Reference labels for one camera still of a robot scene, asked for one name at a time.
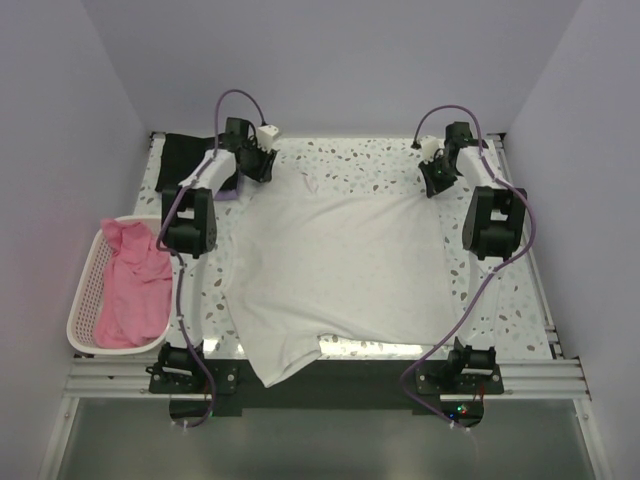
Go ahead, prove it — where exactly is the white t shirt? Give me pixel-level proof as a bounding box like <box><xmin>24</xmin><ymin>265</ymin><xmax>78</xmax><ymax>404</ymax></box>
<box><xmin>224</xmin><ymin>191</ymin><xmax>456</xmax><ymax>387</ymax></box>

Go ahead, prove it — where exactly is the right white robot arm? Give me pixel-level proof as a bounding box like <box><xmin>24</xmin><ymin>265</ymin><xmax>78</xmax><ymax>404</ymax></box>
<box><xmin>416</xmin><ymin>122</ymin><xmax>526</xmax><ymax>394</ymax></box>

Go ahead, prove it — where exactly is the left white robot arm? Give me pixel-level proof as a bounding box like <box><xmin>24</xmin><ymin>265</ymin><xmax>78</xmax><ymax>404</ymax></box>
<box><xmin>152</xmin><ymin>117</ymin><xmax>279</xmax><ymax>392</ymax></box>

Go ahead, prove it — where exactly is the folded lavender t shirt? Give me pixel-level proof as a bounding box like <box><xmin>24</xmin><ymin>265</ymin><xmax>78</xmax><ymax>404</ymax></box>
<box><xmin>214</xmin><ymin>171</ymin><xmax>243</xmax><ymax>201</ymax></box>

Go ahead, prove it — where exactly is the folded black t shirt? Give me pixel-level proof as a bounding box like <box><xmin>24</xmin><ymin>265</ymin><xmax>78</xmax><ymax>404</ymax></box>
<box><xmin>155</xmin><ymin>133</ymin><xmax>230</xmax><ymax>193</ymax></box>

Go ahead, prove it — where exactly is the pink t shirt in basket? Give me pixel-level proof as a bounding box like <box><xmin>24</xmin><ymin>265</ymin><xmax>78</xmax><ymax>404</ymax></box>
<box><xmin>94</xmin><ymin>219</ymin><xmax>172</xmax><ymax>349</ymax></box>

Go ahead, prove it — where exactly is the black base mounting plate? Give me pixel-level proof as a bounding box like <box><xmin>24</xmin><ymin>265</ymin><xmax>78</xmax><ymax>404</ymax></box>
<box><xmin>146</xmin><ymin>353</ymin><xmax>505</xmax><ymax>420</ymax></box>

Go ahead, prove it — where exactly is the white plastic laundry basket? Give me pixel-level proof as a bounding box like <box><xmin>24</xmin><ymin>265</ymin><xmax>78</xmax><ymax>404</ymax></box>
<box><xmin>66</xmin><ymin>215</ymin><xmax>170</xmax><ymax>356</ymax></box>

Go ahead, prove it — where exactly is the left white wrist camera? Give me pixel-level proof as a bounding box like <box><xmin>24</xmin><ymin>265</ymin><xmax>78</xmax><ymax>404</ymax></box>
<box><xmin>256</xmin><ymin>124</ymin><xmax>281</xmax><ymax>152</ymax></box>

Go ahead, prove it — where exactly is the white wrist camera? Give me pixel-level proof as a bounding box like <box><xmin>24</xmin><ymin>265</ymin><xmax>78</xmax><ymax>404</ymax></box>
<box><xmin>256</xmin><ymin>124</ymin><xmax>281</xmax><ymax>152</ymax></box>
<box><xmin>411</xmin><ymin>135</ymin><xmax>440</xmax><ymax>163</ymax></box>

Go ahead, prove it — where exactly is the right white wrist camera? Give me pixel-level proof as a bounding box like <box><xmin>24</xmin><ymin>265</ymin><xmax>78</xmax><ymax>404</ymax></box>
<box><xmin>411</xmin><ymin>135</ymin><xmax>440</xmax><ymax>163</ymax></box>

